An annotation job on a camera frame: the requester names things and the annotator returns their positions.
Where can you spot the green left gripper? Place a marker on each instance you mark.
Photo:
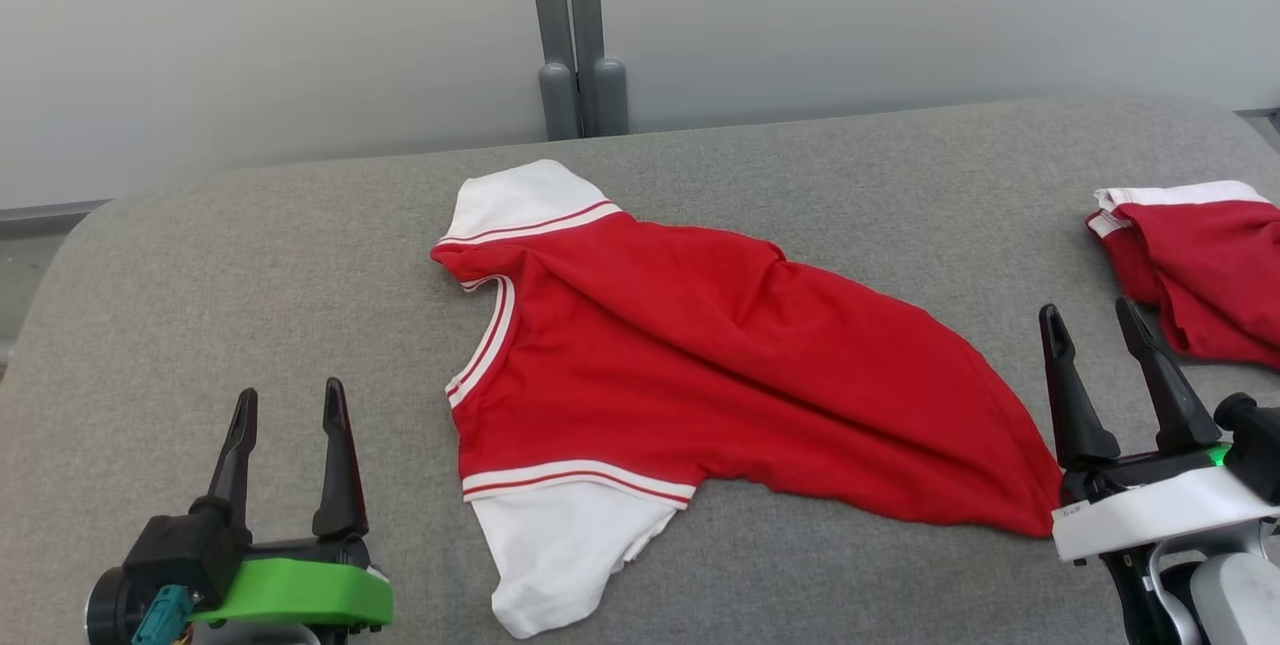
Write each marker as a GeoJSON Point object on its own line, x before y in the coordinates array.
{"type": "Point", "coordinates": [290, 590]}

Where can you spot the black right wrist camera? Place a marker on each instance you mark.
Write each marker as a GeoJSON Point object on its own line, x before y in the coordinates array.
{"type": "Point", "coordinates": [1255, 445]}

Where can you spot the grey frame base rail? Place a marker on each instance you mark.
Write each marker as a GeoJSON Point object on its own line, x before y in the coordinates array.
{"type": "Point", "coordinates": [50, 218]}

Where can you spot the red jersey white sleeves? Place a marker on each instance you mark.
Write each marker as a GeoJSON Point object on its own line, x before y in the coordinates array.
{"type": "Point", "coordinates": [700, 355]}

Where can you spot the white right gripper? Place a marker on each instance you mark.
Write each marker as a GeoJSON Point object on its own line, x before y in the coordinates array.
{"type": "Point", "coordinates": [1150, 515]}

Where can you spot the red shorts white waistband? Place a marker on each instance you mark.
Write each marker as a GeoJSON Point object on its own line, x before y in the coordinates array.
{"type": "Point", "coordinates": [1210, 265]}

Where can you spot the teal left camera connector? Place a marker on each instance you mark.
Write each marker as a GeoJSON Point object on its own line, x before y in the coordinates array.
{"type": "Point", "coordinates": [160, 615]}

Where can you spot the grey metal frame post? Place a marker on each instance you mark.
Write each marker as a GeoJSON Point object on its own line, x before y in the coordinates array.
{"type": "Point", "coordinates": [595, 15]}
{"type": "Point", "coordinates": [548, 15]}

